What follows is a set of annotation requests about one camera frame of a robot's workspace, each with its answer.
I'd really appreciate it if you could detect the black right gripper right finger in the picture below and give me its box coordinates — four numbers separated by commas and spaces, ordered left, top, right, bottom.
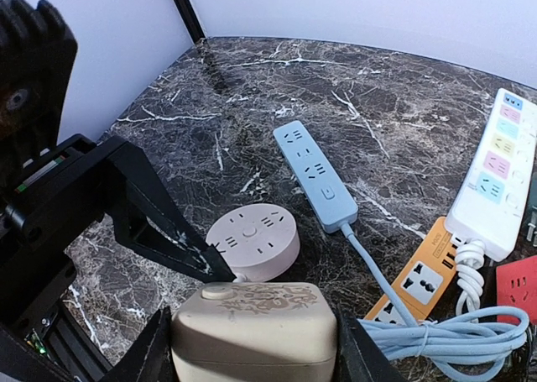
335, 306, 406, 382

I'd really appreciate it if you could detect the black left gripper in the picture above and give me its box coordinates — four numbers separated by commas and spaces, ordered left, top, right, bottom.
1, 135, 235, 339

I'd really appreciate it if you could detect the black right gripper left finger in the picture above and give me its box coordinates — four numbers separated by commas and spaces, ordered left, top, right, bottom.
100, 306, 173, 382

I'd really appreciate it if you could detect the beige cube socket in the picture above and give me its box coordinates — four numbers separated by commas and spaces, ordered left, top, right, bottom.
171, 282, 337, 381

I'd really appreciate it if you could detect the grey-blue cable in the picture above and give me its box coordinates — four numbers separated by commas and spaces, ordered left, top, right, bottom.
339, 222, 531, 382

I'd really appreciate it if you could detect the red cube socket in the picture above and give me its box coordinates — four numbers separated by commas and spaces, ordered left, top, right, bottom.
496, 255, 537, 326

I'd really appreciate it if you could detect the dark green cube socket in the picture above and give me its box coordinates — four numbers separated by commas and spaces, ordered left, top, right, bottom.
522, 172, 537, 247

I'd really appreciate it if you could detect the orange plug adapter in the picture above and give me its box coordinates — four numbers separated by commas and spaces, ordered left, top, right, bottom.
362, 215, 462, 327

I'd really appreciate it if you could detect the pink round socket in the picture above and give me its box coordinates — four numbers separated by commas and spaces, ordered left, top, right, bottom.
206, 203, 300, 282

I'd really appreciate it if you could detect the small blue-white power strip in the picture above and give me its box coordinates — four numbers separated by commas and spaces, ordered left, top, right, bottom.
273, 121, 358, 236

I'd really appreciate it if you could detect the long white power strip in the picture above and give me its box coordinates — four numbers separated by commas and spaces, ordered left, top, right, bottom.
445, 88, 536, 262

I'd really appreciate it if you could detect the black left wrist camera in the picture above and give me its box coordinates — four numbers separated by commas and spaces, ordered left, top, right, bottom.
1, 0, 77, 160

